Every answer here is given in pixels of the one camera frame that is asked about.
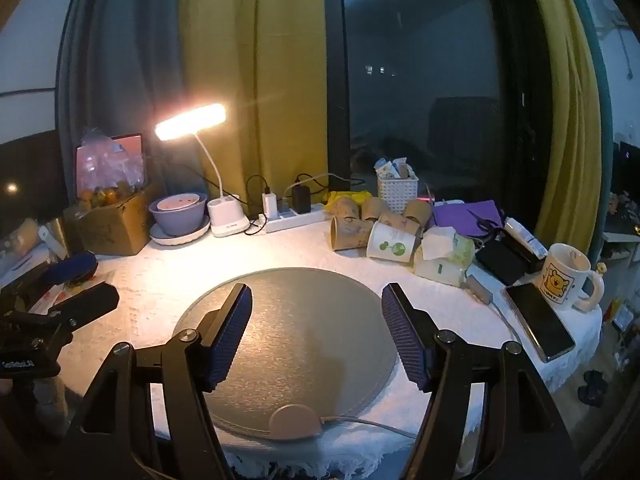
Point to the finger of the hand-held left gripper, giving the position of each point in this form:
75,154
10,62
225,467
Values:
85,302
70,267

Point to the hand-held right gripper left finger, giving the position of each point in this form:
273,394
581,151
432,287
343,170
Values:
231,337

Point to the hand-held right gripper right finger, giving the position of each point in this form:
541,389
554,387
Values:
406,337

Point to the white paper cup green print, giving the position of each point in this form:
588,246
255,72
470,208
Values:
392,245

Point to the brown paper cup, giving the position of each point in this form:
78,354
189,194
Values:
418,211
372,208
350,236
400,222
346,207

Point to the cardboard box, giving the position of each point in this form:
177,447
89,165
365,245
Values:
112,230

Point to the white tablecloth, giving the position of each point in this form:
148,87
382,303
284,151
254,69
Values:
150,280

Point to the white tissue pack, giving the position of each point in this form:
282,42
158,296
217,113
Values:
440,274

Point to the round grey heating mat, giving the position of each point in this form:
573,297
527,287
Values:
310,335

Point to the yellow tissue pack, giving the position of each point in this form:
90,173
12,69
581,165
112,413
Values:
450,249

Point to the clear plastic bag of fruit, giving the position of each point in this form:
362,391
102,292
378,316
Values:
107,170

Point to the white plate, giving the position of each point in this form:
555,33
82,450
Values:
172,241

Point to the beige mat controller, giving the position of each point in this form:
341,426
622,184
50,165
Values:
295,422

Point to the purple bowl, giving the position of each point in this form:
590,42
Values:
175,222

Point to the white desk lamp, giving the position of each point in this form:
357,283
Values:
227,220

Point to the black wallet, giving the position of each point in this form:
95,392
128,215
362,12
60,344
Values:
505,260

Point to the white power strip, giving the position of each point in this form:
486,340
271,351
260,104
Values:
296,221

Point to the black smartphone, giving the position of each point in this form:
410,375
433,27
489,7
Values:
540,322

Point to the white charger plug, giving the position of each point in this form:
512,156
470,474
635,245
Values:
269,205

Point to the black scissors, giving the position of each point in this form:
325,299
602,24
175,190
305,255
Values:
487,222

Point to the white plastic basket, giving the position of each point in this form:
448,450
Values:
397,195

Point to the yellow plastic bag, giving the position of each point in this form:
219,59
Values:
345,196

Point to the black charger plug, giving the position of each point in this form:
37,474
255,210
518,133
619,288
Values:
301,200

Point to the white tube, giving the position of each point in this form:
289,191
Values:
525,237

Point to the white mug yellow bear print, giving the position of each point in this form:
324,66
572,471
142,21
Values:
560,277

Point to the bundle of small packets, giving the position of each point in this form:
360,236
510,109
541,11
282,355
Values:
395,167

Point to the dark object on floor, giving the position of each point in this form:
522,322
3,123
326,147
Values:
592,387

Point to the grey curtain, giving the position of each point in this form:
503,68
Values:
120,60

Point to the yellow curtain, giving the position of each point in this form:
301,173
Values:
260,60
570,110

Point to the black window frame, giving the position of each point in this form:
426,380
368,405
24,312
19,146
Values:
336,85

